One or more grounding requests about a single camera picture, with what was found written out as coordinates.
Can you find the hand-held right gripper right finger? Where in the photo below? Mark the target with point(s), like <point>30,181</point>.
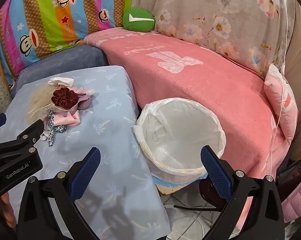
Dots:
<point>215,170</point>

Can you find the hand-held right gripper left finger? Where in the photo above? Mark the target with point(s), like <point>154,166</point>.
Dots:
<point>86,172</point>

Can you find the leopard print hair band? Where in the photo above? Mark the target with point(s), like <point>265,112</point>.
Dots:
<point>50,130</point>

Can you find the bin with white plastic liner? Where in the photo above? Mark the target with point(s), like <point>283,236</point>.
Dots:
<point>180,127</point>

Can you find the person's left hand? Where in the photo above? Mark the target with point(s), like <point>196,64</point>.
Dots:
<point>7,203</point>

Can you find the pink wrapping cloth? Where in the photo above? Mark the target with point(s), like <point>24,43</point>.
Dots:
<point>73,117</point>

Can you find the dark red velvet scrunchie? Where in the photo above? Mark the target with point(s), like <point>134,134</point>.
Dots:
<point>65,98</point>

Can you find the light blue palm print sheet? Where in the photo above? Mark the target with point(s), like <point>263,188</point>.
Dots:
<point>110,120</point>

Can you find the blue-grey sofa cushion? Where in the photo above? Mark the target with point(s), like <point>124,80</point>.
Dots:
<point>65,60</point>

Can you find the pink quilted jacket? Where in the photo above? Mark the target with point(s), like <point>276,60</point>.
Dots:
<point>294,200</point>

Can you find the pink blanket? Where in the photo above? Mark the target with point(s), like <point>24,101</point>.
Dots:
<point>190,85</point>

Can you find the pink pillow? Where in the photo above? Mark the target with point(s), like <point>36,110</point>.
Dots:
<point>283,105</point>

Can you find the striped cartoon print blanket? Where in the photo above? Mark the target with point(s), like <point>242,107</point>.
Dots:
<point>48,17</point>

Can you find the beige cloth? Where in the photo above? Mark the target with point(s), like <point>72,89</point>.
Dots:
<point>298,67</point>

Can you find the green round cushion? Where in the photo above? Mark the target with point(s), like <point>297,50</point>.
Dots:
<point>138,22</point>

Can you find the grey floral blanket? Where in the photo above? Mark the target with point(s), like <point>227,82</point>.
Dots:
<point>203,10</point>

